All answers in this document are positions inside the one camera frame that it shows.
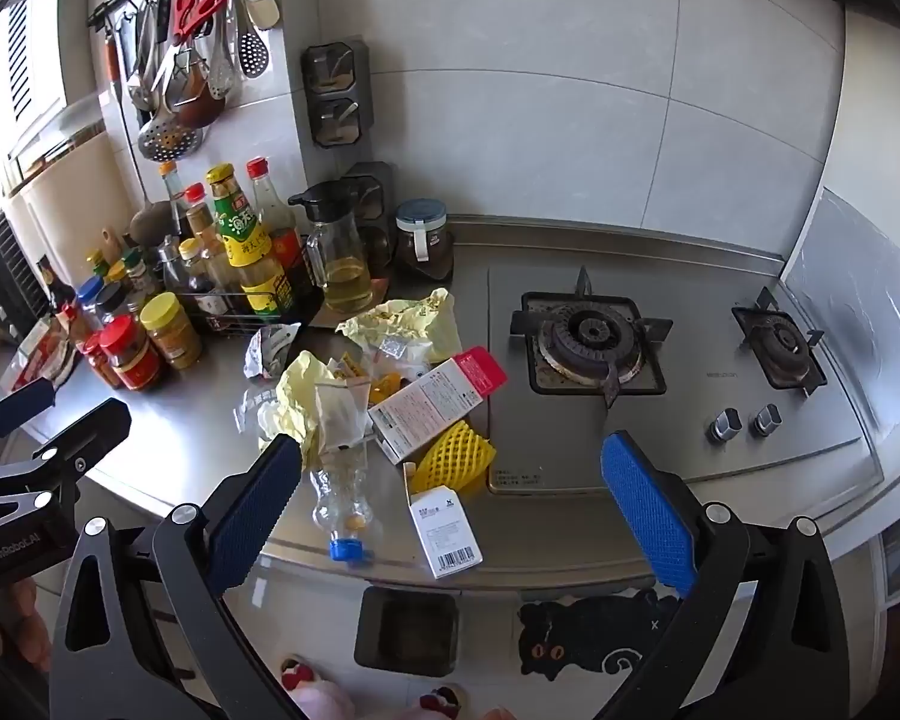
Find yellow cap soy bottle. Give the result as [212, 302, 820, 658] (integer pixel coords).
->
[178, 238, 222, 316]

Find glass oil dispenser black lid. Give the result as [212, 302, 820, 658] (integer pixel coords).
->
[289, 181, 380, 316]

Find dark jar stand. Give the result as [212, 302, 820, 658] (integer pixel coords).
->
[401, 255, 456, 284]

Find cream storage container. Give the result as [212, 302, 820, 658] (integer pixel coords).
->
[4, 131, 140, 293]

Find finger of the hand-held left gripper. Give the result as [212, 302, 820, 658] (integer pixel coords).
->
[0, 397, 134, 535]
[0, 377, 57, 466]

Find red carton box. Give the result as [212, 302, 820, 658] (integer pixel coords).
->
[4, 315, 72, 391]

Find yellow foam fruit net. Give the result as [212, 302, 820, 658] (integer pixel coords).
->
[409, 420, 496, 497]

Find steel gas hob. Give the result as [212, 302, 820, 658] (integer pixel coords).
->
[486, 266, 886, 496]

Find yellow lid jar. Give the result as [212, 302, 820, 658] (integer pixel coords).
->
[139, 292, 203, 370]

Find black toaster oven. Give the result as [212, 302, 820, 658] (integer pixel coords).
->
[0, 211, 50, 346]

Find orange snack wrapper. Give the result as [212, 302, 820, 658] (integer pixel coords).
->
[330, 352, 407, 406]

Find green cap spice shaker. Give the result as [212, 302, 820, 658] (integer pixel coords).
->
[124, 251, 155, 297]

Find steel cap cruet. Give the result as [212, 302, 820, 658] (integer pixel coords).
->
[157, 235, 185, 293]

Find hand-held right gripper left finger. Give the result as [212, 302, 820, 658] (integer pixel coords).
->
[49, 433, 305, 720]

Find large gas burner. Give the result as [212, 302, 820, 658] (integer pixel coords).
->
[510, 266, 674, 410]

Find silver snack packet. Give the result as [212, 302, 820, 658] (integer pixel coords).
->
[244, 322, 301, 380]

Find steel skimmer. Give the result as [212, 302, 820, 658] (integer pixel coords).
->
[136, 7, 205, 164]

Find pot holder cloth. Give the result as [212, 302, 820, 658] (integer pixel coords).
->
[34, 337, 83, 383]

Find large red lid jar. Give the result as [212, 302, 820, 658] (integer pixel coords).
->
[99, 315, 162, 392]

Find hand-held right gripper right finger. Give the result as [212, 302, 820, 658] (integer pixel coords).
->
[600, 430, 852, 720]

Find white louvered vent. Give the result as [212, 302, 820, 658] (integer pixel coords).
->
[6, 0, 32, 125]

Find small red chili jar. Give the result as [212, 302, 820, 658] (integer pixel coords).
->
[81, 334, 121, 389]

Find steel slotted turner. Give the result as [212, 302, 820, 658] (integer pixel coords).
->
[208, 15, 235, 100]

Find brown wooden ladle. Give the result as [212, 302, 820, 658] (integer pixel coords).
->
[174, 45, 227, 130]

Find yellow paper bag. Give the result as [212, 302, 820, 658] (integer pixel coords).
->
[336, 286, 458, 368]
[259, 351, 331, 466]

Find foil backsplash panel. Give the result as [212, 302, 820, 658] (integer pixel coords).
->
[780, 187, 900, 451]

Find person's left hand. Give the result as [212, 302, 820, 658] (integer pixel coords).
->
[0, 583, 53, 674]

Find crushed clear plastic bottle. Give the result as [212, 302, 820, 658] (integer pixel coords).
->
[311, 441, 380, 565]

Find pink and white carton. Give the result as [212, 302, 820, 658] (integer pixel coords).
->
[367, 346, 509, 464]

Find small gas burner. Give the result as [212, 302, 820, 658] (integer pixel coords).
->
[731, 286, 830, 397]

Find clear printed plastic film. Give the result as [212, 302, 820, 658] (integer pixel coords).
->
[236, 386, 286, 440]

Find small red cap bottle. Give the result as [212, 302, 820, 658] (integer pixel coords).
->
[184, 182, 222, 271]

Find dark grey waste bin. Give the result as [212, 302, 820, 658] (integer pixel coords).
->
[354, 586, 460, 680]

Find red scissors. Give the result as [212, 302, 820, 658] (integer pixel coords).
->
[150, 0, 238, 95]

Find square coaster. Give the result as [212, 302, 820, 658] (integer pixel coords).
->
[304, 274, 392, 331]

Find tall red cap bottle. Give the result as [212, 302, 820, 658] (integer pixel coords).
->
[246, 156, 306, 293]

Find black cat floor mat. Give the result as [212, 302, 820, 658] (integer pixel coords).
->
[516, 589, 680, 683]

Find black wire basket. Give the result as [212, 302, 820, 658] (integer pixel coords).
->
[171, 262, 323, 335]

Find clear zip bag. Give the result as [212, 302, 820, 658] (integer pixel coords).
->
[313, 375, 376, 458]

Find orange cap dark bottle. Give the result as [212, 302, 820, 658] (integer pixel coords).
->
[157, 160, 190, 241]

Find green label yellow cap bottle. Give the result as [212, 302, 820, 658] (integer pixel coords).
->
[205, 163, 295, 316]

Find small white barcode box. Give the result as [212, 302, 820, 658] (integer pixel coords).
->
[403, 463, 485, 580]

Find black lid jar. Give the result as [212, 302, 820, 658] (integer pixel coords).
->
[96, 283, 130, 327]

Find steel slotted spoon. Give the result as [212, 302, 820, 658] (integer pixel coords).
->
[236, 0, 269, 80]

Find glass jar blue lid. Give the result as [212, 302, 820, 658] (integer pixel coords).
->
[396, 199, 455, 271]

